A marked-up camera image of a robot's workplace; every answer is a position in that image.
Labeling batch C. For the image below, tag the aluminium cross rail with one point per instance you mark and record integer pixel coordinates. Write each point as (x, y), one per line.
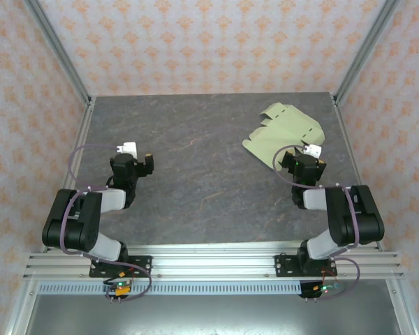
(213, 261)

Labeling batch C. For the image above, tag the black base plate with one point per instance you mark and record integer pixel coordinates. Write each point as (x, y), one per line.
(141, 265)
(286, 265)

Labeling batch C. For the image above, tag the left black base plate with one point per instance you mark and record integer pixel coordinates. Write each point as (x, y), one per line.
(141, 265)

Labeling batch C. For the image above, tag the pale green paper box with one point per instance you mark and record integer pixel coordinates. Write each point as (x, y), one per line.
(283, 129)

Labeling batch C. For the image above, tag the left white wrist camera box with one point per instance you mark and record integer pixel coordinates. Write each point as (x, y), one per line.
(129, 148)

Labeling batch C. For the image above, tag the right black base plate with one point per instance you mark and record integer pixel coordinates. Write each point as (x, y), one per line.
(286, 265)

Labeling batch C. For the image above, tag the aluminium frame leg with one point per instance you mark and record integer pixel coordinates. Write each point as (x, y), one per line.
(401, 310)
(21, 310)

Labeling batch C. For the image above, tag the aluminium frame post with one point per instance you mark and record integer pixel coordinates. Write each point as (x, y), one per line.
(366, 45)
(61, 52)

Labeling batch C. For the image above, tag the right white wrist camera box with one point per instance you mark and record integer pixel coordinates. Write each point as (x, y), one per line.
(314, 150)

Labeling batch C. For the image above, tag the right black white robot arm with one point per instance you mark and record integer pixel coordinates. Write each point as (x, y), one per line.
(356, 216)

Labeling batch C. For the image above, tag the aluminium table side rail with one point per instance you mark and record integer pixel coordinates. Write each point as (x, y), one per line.
(347, 139)
(75, 164)

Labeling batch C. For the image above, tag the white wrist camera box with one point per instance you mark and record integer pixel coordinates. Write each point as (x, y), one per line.
(129, 148)
(314, 150)

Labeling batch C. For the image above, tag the grey metal sheet panel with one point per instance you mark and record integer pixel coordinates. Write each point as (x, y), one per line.
(213, 317)

